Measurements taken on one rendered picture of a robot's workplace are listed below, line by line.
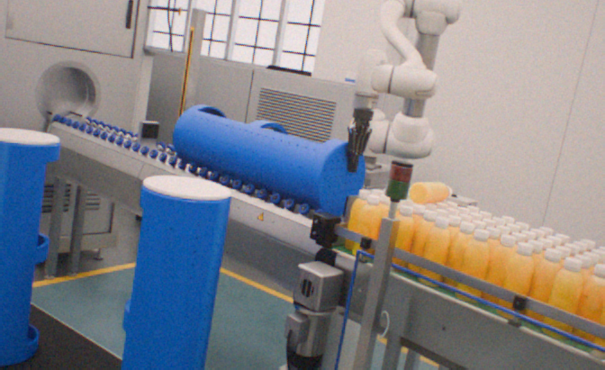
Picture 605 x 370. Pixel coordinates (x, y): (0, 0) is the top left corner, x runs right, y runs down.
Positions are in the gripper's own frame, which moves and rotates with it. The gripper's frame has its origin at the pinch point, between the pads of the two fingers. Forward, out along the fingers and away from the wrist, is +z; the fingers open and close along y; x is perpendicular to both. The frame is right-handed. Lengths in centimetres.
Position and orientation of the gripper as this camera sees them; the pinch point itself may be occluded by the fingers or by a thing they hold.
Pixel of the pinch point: (354, 163)
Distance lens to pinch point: 222.6
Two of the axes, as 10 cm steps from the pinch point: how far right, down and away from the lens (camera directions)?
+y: 6.6, 0.0, 7.5
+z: -1.7, 9.7, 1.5
